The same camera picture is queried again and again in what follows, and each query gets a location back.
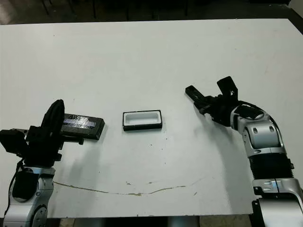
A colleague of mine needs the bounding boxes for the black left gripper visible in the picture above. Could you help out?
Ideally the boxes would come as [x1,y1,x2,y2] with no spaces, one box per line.
[13,99,85,166]

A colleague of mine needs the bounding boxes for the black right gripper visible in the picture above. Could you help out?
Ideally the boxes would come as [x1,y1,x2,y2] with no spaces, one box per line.
[193,94,240,128]

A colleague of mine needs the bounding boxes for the black phone-like camera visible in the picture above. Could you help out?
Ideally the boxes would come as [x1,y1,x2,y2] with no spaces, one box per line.
[185,85,205,102]

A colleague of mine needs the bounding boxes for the black box lid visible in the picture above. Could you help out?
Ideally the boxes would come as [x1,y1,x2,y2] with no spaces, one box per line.
[60,113,107,142]

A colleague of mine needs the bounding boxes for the black box base white insert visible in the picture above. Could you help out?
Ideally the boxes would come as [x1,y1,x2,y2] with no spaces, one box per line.
[122,109,163,132]

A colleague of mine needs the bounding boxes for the grey left robot leg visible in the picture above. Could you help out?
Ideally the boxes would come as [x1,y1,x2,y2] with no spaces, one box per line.
[89,217,105,227]

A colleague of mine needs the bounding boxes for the grey robot leg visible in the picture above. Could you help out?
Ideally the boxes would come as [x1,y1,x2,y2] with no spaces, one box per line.
[168,216,199,227]
[89,217,105,227]

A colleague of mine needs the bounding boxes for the grey right robot leg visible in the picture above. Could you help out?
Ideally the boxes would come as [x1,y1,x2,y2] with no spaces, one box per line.
[168,216,199,227]

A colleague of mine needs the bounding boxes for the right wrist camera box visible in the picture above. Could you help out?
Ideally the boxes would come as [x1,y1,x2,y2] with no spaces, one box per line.
[217,76,239,99]

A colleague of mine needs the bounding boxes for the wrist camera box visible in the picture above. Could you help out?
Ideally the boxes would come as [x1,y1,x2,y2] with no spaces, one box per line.
[0,129,28,157]
[217,76,239,99]

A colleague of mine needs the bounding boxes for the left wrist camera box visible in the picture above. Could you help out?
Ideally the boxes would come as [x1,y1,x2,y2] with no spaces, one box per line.
[0,129,28,157]

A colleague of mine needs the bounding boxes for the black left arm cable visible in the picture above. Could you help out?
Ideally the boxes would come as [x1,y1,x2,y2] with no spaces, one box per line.
[4,162,24,213]

